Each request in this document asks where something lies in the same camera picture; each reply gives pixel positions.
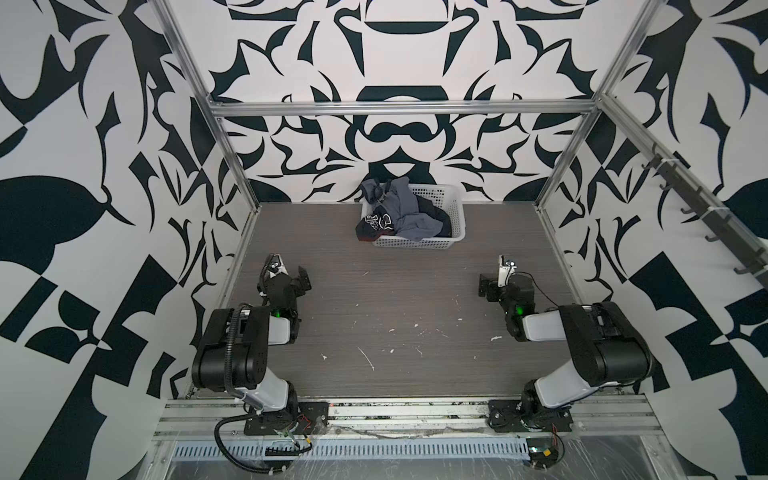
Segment black printed tank top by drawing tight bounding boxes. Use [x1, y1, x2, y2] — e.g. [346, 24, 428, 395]
[355, 213, 395, 243]

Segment small electronics board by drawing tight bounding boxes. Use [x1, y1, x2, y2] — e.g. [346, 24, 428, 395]
[524, 438, 562, 471]

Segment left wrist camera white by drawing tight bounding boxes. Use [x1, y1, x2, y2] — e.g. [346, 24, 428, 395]
[260, 254, 288, 280]

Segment white plastic laundry basket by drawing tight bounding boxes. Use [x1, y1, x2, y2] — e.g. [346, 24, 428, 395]
[372, 183, 466, 250]

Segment black left base cable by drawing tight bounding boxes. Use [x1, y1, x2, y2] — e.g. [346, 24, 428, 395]
[214, 413, 313, 475]

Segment black wall hook rack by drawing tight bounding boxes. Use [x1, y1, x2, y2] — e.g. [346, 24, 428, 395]
[643, 142, 767, 290]

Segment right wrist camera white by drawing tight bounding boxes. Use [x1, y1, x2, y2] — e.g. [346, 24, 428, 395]
[497, 254, 517, 287]

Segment aluminium frame crossbar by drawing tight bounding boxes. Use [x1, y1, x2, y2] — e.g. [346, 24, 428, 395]
[209, 99, 596, 117]

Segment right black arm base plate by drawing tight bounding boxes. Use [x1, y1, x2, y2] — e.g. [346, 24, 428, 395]
[486, 400, 573, 433]

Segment blue grey tank top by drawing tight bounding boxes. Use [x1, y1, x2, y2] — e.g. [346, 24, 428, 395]
[360, 177, 452, 242]

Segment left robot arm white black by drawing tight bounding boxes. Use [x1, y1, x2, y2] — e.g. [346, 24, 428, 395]
[192, 267, 312, 430]

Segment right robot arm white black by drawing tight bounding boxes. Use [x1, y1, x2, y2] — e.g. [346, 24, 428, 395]
[478, 273, 655, 433]

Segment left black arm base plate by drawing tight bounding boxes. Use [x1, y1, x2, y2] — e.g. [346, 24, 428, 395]
[244, 402, 330, 436]

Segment white slotted cable duct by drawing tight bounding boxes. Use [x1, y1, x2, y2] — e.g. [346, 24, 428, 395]
[170, 437, 532, 462]

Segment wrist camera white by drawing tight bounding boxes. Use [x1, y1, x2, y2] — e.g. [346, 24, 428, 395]
[260, 254, 288, 280]
[497, 254, 517, 287]

